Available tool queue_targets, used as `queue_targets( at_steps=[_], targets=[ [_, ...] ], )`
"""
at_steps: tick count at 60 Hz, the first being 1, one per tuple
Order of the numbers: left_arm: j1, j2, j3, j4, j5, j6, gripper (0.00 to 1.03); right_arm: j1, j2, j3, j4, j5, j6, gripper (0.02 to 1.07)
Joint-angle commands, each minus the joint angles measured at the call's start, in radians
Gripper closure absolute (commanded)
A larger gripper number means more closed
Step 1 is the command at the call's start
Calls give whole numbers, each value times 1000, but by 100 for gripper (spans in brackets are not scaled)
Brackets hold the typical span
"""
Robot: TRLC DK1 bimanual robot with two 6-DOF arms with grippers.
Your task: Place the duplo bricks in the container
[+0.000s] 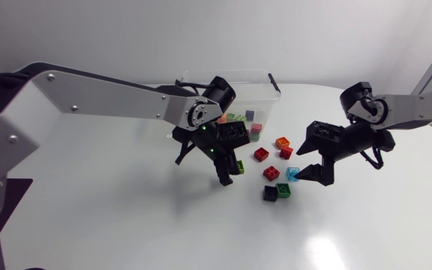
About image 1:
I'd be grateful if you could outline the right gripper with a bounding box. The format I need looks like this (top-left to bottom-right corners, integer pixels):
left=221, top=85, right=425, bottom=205
left=293, top=125, right=358, bottom=188

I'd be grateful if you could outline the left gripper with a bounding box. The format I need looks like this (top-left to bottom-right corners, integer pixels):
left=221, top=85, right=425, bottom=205
left=199, top=135, right=242, bottom=188

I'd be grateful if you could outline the pile of toy bricks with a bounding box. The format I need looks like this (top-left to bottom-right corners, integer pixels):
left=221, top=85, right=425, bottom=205
left=216, top=112, right=261, bottom=143

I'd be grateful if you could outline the clear plastic container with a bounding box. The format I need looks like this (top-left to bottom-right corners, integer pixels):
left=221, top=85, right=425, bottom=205
left=174, top=68, right=282, bottom=143

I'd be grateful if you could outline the clear blue toy brick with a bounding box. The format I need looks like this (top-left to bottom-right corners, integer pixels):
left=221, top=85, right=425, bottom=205
left=285, top=166, right=301, bottom=183

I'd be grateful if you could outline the red toy brick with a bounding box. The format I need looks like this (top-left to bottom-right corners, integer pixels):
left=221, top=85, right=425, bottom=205
left=278, top=145, right=295, bottom=161
left=262, top=165, right=281, bottom=182
left=253, top=146, right=270, bottom=163

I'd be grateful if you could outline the orange toy brick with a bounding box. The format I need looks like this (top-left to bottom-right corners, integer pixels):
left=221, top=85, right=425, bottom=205
left=274, top=136, right=291, bottom=150

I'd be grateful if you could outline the black toy brick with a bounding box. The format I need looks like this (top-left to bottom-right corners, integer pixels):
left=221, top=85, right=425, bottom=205
left=262, top=184, right=279, bottom=203

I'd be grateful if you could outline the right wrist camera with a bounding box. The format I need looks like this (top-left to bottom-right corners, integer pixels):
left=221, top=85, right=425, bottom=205
left=306, top=120, right=347, bottom=144

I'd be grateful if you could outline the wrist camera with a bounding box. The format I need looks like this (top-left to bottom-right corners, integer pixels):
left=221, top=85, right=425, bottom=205
left=218, top=121, right=251, bottom=151
left=306, top=120, right=347, bottom=144

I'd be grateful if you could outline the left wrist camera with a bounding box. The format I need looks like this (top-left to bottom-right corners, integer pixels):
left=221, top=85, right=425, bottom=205
left=218, top=121, right=251, bottom=151

